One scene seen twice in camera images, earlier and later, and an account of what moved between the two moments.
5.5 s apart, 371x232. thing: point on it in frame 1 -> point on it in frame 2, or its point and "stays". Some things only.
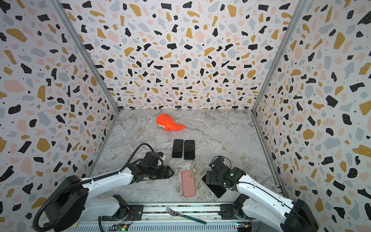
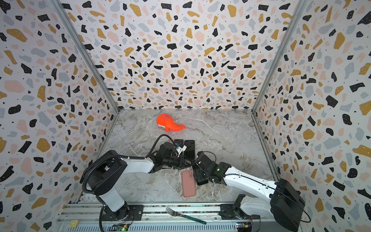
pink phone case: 188,181 stays
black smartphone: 218,190 -> 200,178
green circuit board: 121,227 stays
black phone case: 189,151 stays
